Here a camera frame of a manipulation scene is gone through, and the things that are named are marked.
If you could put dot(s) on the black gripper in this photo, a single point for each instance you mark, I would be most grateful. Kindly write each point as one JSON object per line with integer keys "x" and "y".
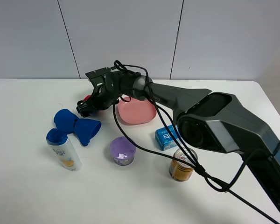
{"x": 108, "y": 86}

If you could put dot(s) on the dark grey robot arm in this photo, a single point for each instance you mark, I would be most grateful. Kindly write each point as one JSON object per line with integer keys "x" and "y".
{"x": 203, "y": 119}

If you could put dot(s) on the blue folded cloth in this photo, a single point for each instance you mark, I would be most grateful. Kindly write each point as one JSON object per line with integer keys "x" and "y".
{"x": 84, "y": 129}

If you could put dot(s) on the white bottle blue cap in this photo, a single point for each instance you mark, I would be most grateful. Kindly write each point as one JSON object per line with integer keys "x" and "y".
{"x": 61, "y": 145}

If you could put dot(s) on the pink square plate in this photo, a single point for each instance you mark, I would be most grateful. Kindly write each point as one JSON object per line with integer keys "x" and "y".
{"x": 135, "y": 112}

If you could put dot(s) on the purple lidded round jar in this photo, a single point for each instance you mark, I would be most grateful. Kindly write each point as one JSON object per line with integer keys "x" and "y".
{"x": 122, "y": 151}

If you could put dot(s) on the Darlie toothpaste box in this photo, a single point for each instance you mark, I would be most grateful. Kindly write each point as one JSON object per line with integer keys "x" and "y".
{"x": 164, "y": 139}

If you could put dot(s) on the gold beverage can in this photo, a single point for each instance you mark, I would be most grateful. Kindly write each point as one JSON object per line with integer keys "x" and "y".
{"x": 178, "y": 170}

